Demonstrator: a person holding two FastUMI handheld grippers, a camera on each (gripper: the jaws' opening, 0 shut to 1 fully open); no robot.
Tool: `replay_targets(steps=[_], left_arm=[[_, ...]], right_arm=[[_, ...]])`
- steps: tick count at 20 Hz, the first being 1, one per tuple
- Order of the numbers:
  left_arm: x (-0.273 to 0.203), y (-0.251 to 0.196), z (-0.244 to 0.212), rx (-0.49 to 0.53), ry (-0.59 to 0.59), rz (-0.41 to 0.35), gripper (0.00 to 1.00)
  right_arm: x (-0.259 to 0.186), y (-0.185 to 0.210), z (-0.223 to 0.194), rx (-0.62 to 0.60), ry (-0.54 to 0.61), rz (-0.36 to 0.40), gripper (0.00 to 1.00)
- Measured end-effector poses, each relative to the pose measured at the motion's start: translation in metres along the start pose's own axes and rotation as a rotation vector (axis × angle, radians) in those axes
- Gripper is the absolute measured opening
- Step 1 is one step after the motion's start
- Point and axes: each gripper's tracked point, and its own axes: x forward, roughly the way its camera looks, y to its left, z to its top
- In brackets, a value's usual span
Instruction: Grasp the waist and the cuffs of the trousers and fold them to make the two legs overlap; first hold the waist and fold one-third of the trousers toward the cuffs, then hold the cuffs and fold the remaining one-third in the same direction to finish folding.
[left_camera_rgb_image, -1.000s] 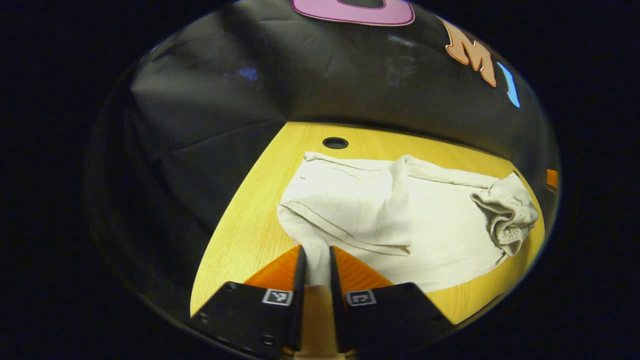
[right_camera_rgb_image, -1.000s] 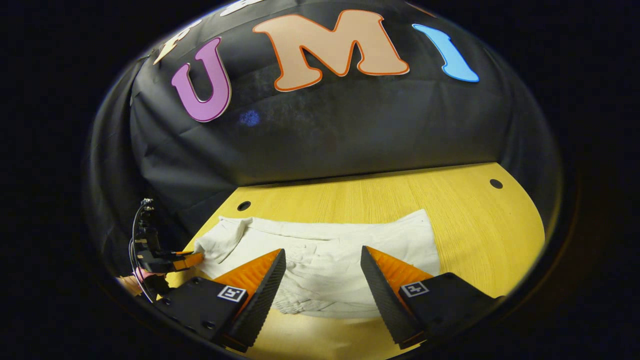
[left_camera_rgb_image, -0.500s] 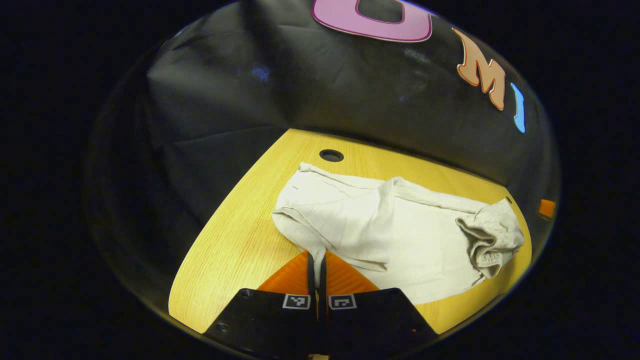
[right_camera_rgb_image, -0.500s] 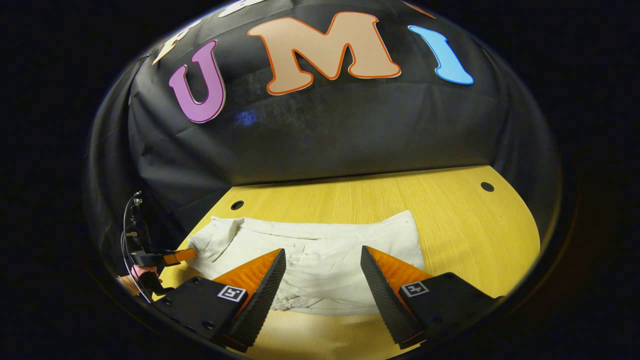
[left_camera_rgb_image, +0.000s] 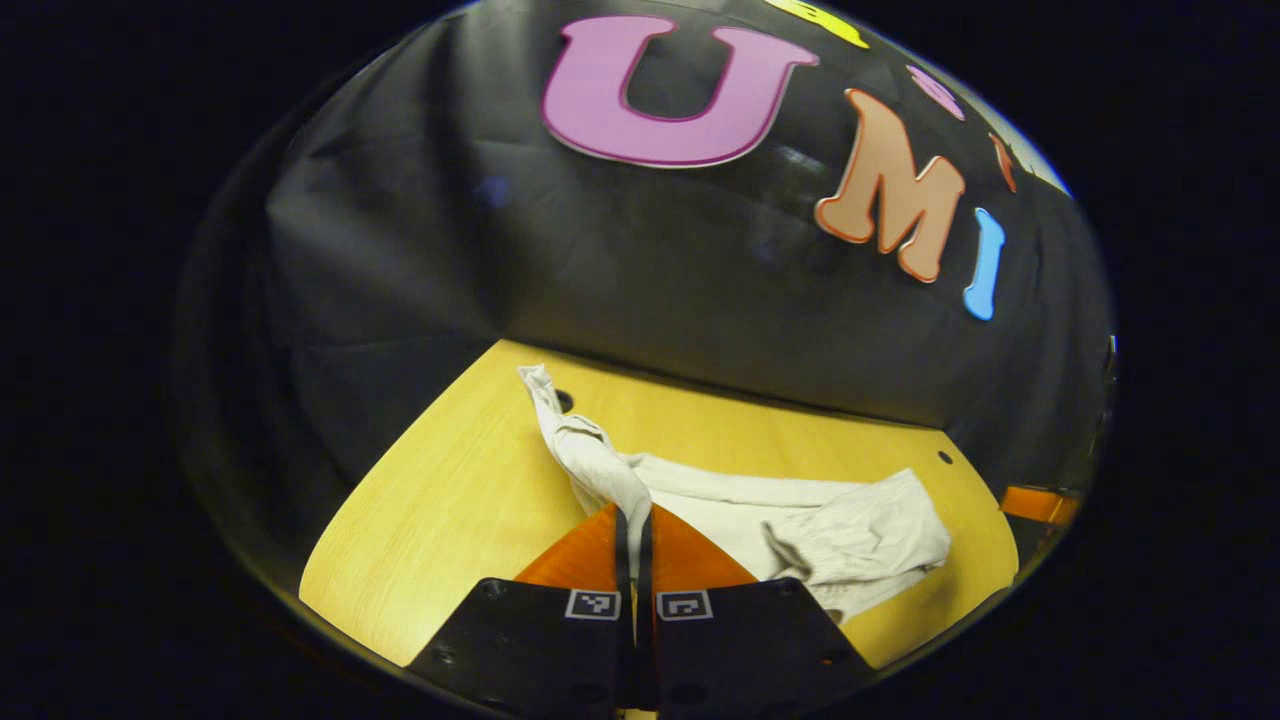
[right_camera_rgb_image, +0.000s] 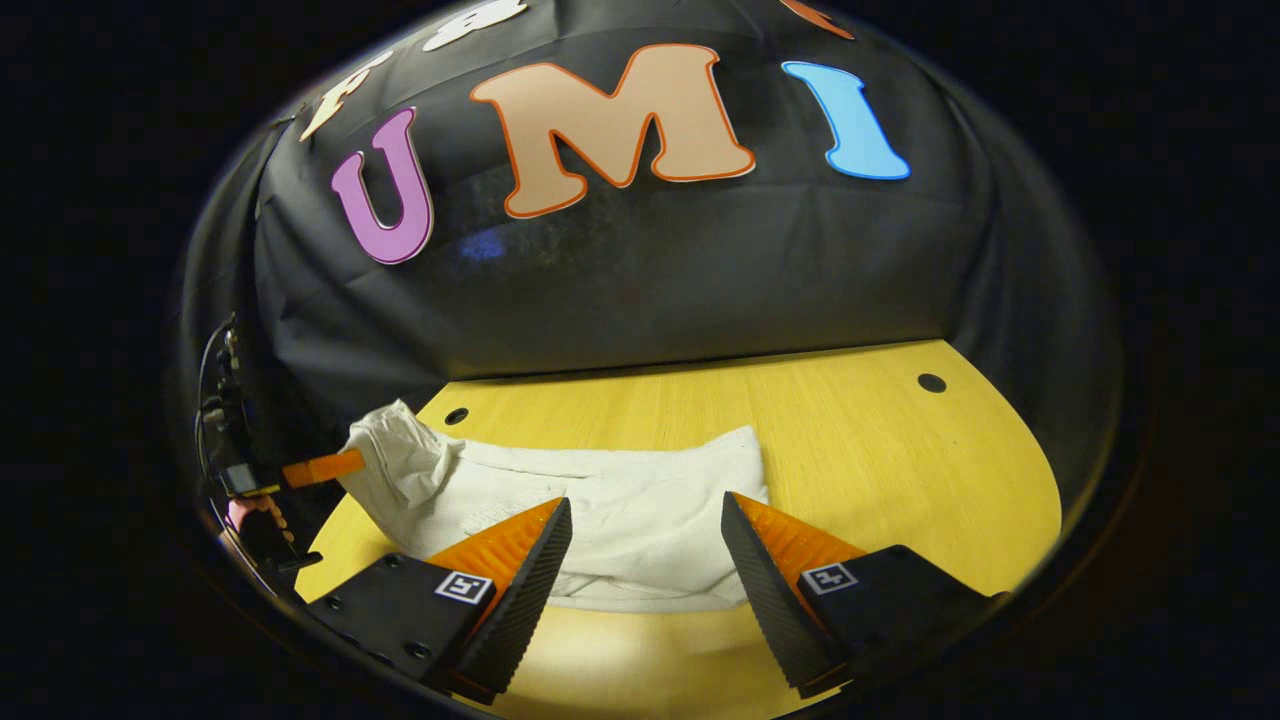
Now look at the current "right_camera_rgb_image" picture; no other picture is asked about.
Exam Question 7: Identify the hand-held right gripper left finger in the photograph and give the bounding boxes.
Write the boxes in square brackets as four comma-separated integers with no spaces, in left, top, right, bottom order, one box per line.
[300,497,574,706]

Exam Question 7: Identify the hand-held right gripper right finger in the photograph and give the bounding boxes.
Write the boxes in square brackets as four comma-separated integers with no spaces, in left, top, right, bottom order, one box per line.
[721,490,1006,701]

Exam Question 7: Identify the cream white jeans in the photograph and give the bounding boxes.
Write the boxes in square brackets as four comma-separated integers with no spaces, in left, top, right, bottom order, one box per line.
[340,400,771,613]

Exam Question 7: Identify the black backdrop cloth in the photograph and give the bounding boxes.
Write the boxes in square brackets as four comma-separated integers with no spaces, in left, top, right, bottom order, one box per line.
[175,0,1126,521]

